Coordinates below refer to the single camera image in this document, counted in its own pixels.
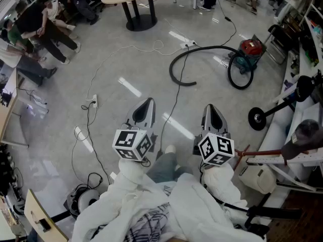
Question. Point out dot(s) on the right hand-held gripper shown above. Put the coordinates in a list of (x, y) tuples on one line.
[(217, 147)]

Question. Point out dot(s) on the person's white jacket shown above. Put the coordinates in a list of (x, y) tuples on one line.
[(196, 210)]

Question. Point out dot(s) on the person's white shoe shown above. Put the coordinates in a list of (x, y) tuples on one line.
[(170, 149)]

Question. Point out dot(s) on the person's right forearm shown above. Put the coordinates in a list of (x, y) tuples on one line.
[(219, 180)]

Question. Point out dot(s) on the red and teal vacuum cleaner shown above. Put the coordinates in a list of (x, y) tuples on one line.
[(251, 45)]

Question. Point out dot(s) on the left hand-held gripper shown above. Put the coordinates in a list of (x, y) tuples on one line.
[(131, 141)]

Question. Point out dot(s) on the black coat stand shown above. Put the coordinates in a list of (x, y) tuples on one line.
[(257, 118)]

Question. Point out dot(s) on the white power strip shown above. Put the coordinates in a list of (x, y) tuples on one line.
[(95, 101), (188, 44)]

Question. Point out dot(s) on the person's patterned shirt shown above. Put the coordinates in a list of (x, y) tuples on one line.
[(149, 223)]

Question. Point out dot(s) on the person's blue jeans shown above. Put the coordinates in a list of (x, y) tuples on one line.
[(161, 168)]

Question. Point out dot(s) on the grey cap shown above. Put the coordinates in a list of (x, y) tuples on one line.
[(302, 135)]

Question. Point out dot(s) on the white shelving rack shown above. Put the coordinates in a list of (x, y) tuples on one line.
[(277, 135)]

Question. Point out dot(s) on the small black device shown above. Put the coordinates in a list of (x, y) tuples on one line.
[(44, 224)]

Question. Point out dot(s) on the person's left forearm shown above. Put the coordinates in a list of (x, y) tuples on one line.
[(128, 173)]

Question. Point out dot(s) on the black metal chair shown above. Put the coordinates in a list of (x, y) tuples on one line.
[(280, 38)]

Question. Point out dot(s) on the light wooden desk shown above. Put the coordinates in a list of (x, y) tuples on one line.
[(32, 205)]

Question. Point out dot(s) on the black cap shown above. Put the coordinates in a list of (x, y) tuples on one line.
[(304, 88)]

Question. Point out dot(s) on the wooden desk with white frame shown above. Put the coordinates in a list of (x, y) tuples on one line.
[(6, 115)]

